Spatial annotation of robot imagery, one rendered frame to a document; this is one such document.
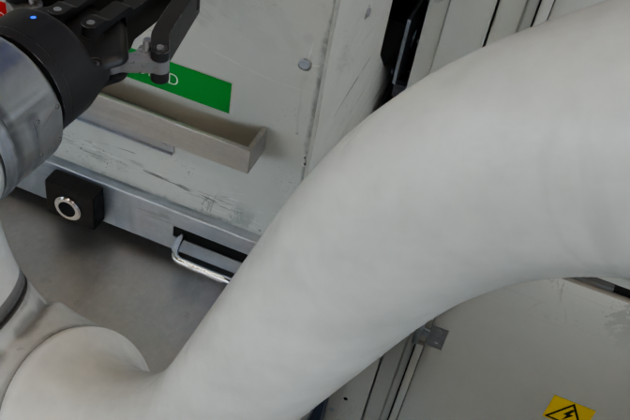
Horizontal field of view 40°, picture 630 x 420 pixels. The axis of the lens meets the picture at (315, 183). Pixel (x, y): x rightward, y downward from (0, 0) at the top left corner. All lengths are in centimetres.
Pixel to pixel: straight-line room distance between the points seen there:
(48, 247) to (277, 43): 38
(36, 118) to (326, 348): 27
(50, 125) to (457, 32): 57
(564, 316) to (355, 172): 96
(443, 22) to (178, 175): 34
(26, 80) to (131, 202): 45
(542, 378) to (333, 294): 104
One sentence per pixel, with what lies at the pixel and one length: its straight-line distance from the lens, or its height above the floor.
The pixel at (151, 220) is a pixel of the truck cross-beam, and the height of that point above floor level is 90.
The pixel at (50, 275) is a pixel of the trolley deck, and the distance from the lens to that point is 96.
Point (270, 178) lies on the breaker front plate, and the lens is 83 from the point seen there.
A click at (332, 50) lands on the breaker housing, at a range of 73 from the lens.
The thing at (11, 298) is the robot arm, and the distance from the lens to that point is 48.
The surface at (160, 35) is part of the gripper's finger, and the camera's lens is 57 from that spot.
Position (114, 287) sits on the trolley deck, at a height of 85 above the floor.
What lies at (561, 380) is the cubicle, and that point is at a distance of 128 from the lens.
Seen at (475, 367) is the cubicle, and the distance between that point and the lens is 130.
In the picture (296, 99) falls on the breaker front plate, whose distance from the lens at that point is 77.
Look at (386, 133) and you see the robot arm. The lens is 23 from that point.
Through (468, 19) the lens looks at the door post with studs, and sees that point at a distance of 97.
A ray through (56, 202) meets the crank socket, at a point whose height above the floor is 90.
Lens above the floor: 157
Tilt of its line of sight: 42 degrees down
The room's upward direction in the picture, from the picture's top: 11 degrees clockwise
